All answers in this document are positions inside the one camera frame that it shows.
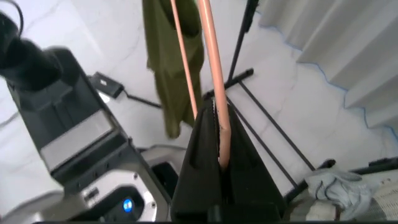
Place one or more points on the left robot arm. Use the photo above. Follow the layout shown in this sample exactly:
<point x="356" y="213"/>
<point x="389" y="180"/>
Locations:
<point x="28" y="62"/>

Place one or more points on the white curtain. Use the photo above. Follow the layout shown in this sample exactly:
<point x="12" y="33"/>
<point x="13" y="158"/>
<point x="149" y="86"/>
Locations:
<point x="342" y="46"/>

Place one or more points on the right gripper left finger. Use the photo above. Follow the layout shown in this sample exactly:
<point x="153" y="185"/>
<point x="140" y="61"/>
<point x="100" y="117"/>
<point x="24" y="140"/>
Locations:
<point x="199" y="180"/>

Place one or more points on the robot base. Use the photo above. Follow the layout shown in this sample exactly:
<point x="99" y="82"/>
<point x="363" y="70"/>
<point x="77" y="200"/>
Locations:
<point x="77" y="140"/>

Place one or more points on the black clothes rack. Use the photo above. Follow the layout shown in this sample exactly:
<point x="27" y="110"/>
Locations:
<point x="241" y="37"/>

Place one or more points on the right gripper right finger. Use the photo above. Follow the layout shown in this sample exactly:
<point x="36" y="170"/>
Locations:
<point x="248" y="186"/>

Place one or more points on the pink clothes hanger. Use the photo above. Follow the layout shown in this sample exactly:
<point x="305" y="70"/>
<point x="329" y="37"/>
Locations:
<point x="214" y="62"/>

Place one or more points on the green printed sleeveless shirt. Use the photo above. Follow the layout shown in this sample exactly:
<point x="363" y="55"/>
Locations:
<point x="161" y="46"/>

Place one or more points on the pale grey shorts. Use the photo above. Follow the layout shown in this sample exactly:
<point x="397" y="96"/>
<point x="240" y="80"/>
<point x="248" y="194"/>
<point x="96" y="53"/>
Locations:
<point x="335" y="186"/>

